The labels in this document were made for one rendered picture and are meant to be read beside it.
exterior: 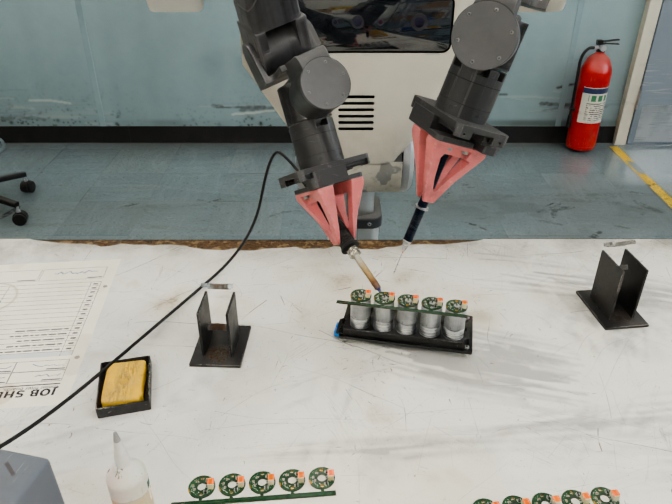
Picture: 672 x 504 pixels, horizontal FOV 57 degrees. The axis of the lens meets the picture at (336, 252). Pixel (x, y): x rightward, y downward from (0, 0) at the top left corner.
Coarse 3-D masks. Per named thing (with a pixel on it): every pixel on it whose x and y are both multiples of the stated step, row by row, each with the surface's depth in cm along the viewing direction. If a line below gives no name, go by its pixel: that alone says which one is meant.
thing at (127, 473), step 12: (120, 444) 51; (120, 456) 51; (120, 468) 54; (132, 468) 52; (144, 468) 53; (108, 480) 52; (120, 480) 51; (132, 480) 52; (144, 480) 53; (120, 492) 52; (132, 492) 52; (144, 492) 53
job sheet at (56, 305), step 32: (0, 288) 85; (32, 288) 85; (64, 288) 85; (96, 288) 85; (0, 320) 79; (32, 320) 79; (64, 320) 79; (96, 320) 79; (0, 352) 74; (32, 352) 74; (64, 352) 74; (0, 384) 69; (32, 384) 69; (64, 384) 69
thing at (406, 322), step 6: (408, 300) 72; (402, 306) 72; (402, 312) 72; (408, 312) 72; (414, 312) 72; (402, 318) 72; (408, 318) 72; (414, 318) 72; (396, 324) 74; (402, 324) 73; (408, 324) 73; (414, 324) 73; (396, 330) 74; (402, 330) 73; (408, 330) 73; (414, 330) 74
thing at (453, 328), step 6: (456, 300) 72; (456, 306) 71; (450, 312) 71; (444, 318) 72; (450, 318) 71; (456, 318) 71; (462, 318) 71; (444, 324) 73; (450, 324) 72; (456, 324) 71; (462, 324) 72; (444, 330) 73; (450, 330) 72; (456, 330) 72; (462, 330) 72; (444, 336) 73; (450, 336) 72; (456, 336) 72; (462, 336) 73
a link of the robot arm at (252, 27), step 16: (240, 0) 69; (256, 0) 68; (272, 0) 69; (288, 0) 69; (240, 16) 71; (256, 16) 69; (272, 16) 70; (288, 16) 71; (304, 16) 72; (240, 32) 74; (256, 32) 70; (272, 32) 72; (288, 32) 73; (304, 32) 73; (256, 48) 72; (272, 48) 72; (288, 48) 73; (304, 48) 74; (272, 64) 73
